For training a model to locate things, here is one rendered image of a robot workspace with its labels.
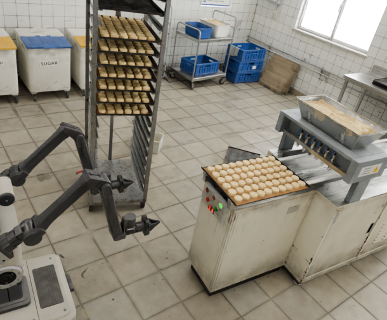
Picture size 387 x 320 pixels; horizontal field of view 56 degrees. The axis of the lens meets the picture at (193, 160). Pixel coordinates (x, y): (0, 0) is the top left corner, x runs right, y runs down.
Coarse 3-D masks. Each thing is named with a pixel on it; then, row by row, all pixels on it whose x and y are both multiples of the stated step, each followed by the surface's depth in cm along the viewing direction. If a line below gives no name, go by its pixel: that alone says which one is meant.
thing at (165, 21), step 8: (168, 0) 232; (168, 8) 235; (168, 16) 238; (160, 48) 251; (160, 64) 254; (160, 72) 258; (160, 80) 261; (160, 88) 264; (152, 120) 277; (152, 128) 281; (152, 136) 285; (152, 144) 289; (144, 184) 312; (144, 192) 314; (144, 200) 318
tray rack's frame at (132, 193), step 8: (88, 0) 274; (88, 8) 277; (88, 16) 280; (144, 16) 293; (88, 24) 283; (88, 32) 286; (88, 40) 289; (88, 48) 293; (88, 56) 296; (88, 64) 300; (88, 72) 304; (88, 80) 307; (88, 88) 311; (88, 96) 315; (88, 104) 319; (112, 120) 336; (112, 128) 341; (112, 136) 346; (96, 160) 355; (104, 160) 357; (112, 160) 360; (120, 160) 362; (128, 160) 364; (96, 168) 344; (104, 168) 346; (112, 168) 348; (120, 168) 350; (128, 168) 352; (112, 176) 338; (128, 176) 342; (136, 184) 334; (88, 192) 313; (112, 192) 318; (128, 192) 322; (136, 192) 324; (88, 200) 309; (96, 200) 306; (120, 200) 311; (128, 200) 313; (136, 200) 316
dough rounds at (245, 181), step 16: (256, 160) 252; (272, 160) 257; (224, 176) 230; (240, 176) 232; (256, 176) 237; (272, 176) 238; (288, 176) 244; (240, 192) 217; (256, 192) 221; (272, 192) 225; (288, 192) 228
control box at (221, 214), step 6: (210, 186) 231; (204, 192) 235; (210, 192) 229; (216, 192) 226; (204, 198) 236; (210, 198) 230; (216, 198) 224; (222, 198) 222; (210, 204) 231; (216, 204) 225; (222, 204) 219; (210, 210) 232; (222, 210) 220; (216, 216) 226; (222, 216) 221; (222, 222) 224
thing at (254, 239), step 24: (312, 192) 248; (240, 216) 221; (264, 216) 234; (288, 216) 249; (192, 240) 266; (216, 240) 236; (240, 240) 236; (264, 240) 251; (288, 240) 268; (192, 264) 272; (216, 264) 241; (240, 264) 253; (264, 264) 270; (216, 288) 255
